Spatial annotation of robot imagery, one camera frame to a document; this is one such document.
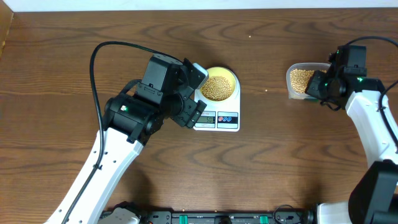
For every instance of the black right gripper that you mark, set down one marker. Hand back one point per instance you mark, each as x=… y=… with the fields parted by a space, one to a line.
x=312 y=87

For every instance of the white digital kitchen scale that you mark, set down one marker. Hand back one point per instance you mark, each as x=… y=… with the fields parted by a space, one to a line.
x=220 y=115

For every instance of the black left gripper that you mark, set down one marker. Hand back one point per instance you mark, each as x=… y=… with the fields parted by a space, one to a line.
x=190 y=113

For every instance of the yellow plastic bowl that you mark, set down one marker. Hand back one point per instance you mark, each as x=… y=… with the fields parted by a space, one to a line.
x=224 y=72

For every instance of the soybeans in yellow bowl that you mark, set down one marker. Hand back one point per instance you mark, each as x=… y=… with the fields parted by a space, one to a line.
x=217 y=88

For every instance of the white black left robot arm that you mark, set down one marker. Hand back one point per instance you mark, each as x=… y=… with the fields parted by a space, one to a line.
x=129 y=120

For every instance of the green tape strip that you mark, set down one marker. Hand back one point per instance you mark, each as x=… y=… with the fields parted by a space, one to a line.
x=313 y=100

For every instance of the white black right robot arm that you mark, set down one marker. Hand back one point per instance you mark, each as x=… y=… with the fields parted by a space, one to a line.
x=346 y=86

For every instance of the soybeans pile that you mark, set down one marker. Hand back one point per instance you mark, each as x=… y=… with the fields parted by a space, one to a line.
x=299 y=79

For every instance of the clear plastic container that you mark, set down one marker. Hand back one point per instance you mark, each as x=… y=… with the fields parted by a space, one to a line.
x=306 y=66

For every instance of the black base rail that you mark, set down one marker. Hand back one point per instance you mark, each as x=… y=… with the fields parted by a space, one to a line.
x=130 y=213

